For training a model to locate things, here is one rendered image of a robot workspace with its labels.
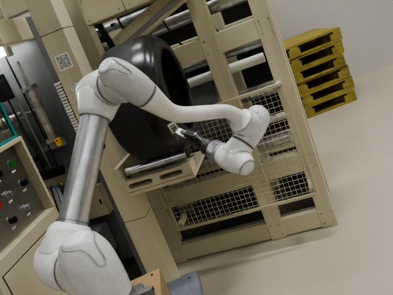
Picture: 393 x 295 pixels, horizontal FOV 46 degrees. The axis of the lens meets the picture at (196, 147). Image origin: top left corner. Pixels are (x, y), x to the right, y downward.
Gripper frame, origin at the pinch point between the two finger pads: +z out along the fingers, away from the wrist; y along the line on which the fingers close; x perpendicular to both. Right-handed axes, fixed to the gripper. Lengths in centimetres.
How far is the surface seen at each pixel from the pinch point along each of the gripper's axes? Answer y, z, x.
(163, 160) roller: 16.2, 13.9, -10.4
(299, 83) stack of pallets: 220, 156, 210
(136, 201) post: 36, 29, -31
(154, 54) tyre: -25.8, 21.6, 17.0
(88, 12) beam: -35, 78, 21
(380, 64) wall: 315, 155, 352
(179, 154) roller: 16.0, 8.3, -4.0
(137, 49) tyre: -30.1, 27.5, 13.7
